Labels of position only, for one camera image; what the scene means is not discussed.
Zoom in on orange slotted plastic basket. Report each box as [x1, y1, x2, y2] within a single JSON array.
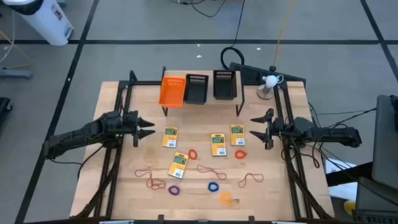
[[158, 76, 187, 109]]

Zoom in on yellow hanging cable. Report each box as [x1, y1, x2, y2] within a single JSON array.
[[269, 0, 295, 72]]

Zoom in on black left base cable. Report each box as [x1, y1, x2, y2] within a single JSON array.
[[49, 144, 105, 181]]

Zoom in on grey stand foot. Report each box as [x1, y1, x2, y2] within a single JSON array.
[[0, 67, 34, 80]]

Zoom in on yellow carded supply pack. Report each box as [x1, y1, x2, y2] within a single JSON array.
[[229, 124, 246, 147], [162, 126, 179, 149], [168, 152, 190, 179], [211, 133, 227, 157]]

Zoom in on grey computer case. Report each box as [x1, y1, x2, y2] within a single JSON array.
[[371, 94, 398, 191]]

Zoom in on black slotted plastic basket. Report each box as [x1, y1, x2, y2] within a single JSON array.
[[183, 73, 210, 105], [213, 70, 238, 101]]

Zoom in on black equipment box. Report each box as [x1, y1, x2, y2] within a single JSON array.
[[352, 176, 398, 224]]

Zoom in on wooden shelf riser black legs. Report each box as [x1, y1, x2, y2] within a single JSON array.
[[160, 66, 246, 117]]

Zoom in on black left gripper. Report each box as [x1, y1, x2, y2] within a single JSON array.
[[121, 110, 156, 148]]

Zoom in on thin yellow floor cable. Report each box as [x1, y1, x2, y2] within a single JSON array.
[[0, 29, 32, 70]]

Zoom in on small yellow object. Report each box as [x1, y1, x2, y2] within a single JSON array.
[[343, 200, 357, 215]]

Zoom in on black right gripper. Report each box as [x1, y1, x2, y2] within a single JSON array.
[[249, 108, 285, 151]]

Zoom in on yellow rubber band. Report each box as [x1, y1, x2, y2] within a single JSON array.
[[143, 145, 159, 167]]

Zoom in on black looped floor cable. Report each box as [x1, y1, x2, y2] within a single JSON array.
[[220, 0, 246, 71]]

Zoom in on black power cables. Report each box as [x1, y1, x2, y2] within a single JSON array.
[[306, 102, 379, 170]]

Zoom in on black aluminium rig frame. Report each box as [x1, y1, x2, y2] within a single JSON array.
[[70, 70, 336, 224]]

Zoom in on white cylindrical floor appliance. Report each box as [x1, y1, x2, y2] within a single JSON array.
[[2, 0, 75, 47]]

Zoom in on black floor object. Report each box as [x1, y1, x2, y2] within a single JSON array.
[[0, 96, 13, 127]]

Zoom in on red rubber band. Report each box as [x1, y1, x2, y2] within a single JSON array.
[[134, 169, 167, 191], [238, 172, 265, 189], [196, 164, 228, 181]]

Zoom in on white bulb lamp brass base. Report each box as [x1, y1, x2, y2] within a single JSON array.
[[256, 75, 284, 100]]

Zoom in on white paper sheet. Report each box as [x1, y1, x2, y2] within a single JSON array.
[[323, 157, 358, 202]]

